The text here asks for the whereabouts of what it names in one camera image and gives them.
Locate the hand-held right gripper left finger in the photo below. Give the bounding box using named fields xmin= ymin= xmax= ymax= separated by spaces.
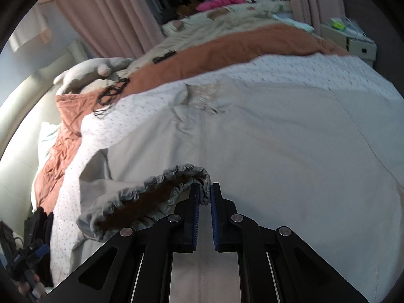
xmin=42 ymin=182 xmax=201 ymax=303

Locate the pale green cloth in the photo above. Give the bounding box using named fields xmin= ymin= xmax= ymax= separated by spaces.
xmin=284 ymin=19 xmax=314 ymax=33

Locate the black fabric tag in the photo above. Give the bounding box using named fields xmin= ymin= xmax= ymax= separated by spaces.
xmin=152 ymin=50 xmax=176 ymax=64

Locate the pink curtain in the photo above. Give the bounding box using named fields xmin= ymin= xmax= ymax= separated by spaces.
xmin=282 ymin=0 xmax=346 ymax=35
xmin=52 ymin=0 xmax=165 ymax=60

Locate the bright pink cloth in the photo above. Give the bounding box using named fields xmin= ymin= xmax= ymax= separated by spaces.
xmin=196 ymin=0 xmax=247 ymax=12

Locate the orange-brown blanket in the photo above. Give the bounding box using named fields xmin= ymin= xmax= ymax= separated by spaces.
xmin=30 ymin=23 xmax=351 ymax=215

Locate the cream padded headboard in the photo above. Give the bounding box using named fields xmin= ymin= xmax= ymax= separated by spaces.
xmin=0 ymin=42 xmax=92 ymax=215

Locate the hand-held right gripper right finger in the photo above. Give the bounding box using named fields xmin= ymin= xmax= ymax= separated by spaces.
xmin=212 ymin=182 xmax=370 ymax=303

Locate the white dotted bed sheet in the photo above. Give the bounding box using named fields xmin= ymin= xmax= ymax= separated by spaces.
xmin=50 ymin=52 xmax=403 ymax=288

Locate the tangled black cable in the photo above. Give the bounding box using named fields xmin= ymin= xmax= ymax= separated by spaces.
xmin=93 ymin=77 xmax=131 ymax=117

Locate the grey plush toy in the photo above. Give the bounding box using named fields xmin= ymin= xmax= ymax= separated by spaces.
xmin=53 ymin=57 xmax=135 ymax=95

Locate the cream nightstand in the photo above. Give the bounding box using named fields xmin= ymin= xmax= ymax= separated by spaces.
xmin=320 ymin=17 xmax=377 ymax=68

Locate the large beige garment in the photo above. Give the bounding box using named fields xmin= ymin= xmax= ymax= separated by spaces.
xmin=76 ymin=76 xmax=404 ymax=303

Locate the person's left hand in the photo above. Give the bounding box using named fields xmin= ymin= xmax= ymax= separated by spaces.
xmin=17 ymin=273 xmax=48 ymax=300

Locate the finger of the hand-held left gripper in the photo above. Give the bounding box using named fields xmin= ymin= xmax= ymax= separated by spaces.
xmin=24 ymin=207 xmax=54 ymax=250

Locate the beige patchwork quilt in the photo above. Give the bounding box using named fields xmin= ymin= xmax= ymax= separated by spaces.
xmin=136 ymin=0 xmax=313 ymax=67

